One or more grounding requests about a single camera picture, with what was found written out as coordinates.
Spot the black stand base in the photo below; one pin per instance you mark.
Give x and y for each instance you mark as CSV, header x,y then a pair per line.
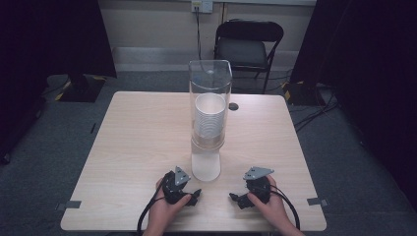
x,y
301,93
82,88

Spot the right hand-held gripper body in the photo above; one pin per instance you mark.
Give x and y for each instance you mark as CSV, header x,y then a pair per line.
x,y
258,185

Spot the grey tape strip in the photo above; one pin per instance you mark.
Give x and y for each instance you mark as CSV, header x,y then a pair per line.
x,y
316,201
69,205

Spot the dark round table grommet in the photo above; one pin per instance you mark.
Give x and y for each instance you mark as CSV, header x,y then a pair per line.
x,y
233,106

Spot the stack of white paper cups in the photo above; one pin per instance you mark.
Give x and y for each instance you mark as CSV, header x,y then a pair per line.
x,y
209,114

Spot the clear tall cup dispenser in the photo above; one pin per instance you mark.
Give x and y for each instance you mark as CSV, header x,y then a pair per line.
x,y
209,118

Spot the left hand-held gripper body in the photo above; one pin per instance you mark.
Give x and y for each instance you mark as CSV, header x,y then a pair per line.
x,y
173,188

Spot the person's left hand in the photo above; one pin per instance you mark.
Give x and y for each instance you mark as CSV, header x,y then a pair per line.
x,y
165,213

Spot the person's right hand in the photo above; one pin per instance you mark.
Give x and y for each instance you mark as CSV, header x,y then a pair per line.
x,y
272,209

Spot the white wall socket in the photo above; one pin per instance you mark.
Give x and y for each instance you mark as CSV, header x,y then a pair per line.
x,y
202,6

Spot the black folding chair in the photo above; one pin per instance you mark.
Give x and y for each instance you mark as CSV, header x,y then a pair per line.
x,y
244,49

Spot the black curtain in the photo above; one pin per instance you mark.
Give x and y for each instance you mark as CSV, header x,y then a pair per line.
x,y
49,49
367,65

